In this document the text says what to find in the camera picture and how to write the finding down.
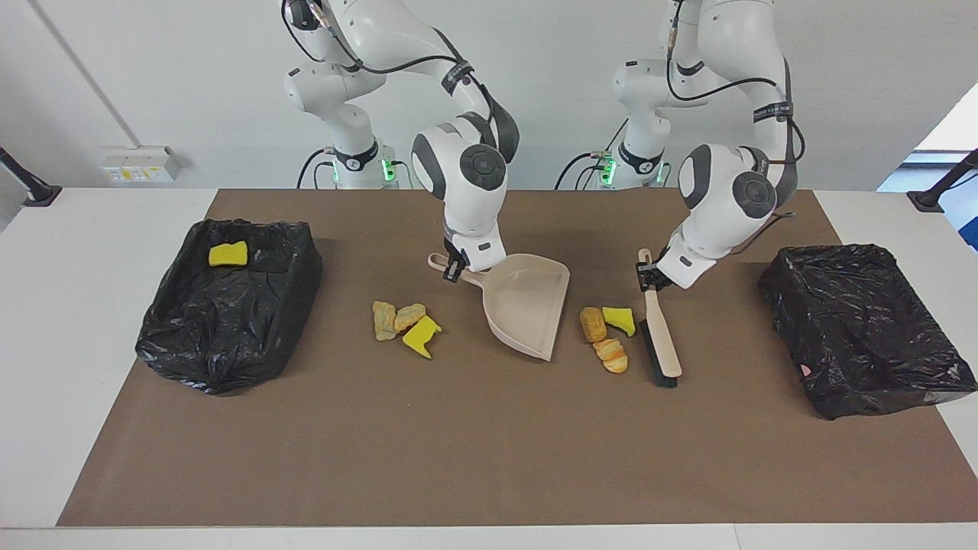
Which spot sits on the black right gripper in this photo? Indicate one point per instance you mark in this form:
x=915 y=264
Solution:
x=454 y=250

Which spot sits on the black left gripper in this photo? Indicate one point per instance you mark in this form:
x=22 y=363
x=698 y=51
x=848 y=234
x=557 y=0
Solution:
x=662 y=279

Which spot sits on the small yellow sponge piece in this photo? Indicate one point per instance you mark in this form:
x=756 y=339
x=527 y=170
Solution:
x=620 y=319

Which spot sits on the tan toast chunk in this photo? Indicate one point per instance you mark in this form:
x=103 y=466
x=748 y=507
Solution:
x=409 y=316
x=383 y=321

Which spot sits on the brown fried nugget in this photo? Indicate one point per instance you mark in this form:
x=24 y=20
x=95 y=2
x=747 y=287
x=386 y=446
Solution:
x=592 y=325

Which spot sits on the notched yellow sponge piece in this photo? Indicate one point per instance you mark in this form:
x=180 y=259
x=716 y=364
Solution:
x=419 y=336

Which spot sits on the beige plastic dustpan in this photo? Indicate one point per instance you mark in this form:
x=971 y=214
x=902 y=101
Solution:
x=527 y=305

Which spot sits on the small croissant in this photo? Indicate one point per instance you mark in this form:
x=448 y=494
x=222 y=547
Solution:
x=611 y=357

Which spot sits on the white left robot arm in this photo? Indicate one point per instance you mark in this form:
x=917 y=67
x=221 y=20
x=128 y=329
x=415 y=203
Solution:
x=718 y=206

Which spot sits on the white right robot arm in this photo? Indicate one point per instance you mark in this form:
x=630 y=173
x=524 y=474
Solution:
x=466 y=183

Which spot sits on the bin with black bag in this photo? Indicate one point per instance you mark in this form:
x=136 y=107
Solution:
x=856 y=328
x=221 y=328

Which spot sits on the brown table mat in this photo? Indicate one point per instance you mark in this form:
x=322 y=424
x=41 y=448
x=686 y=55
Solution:
x=489 y=473

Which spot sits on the black clamp stand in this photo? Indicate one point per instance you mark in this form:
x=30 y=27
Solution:
x=38 y=195
x=928 y=200

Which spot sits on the white wall socket box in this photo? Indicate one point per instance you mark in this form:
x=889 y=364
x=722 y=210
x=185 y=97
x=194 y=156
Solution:
x=141 y=164

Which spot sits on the white wall conduit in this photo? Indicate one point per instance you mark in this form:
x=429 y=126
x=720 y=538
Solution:
x=65 y=42

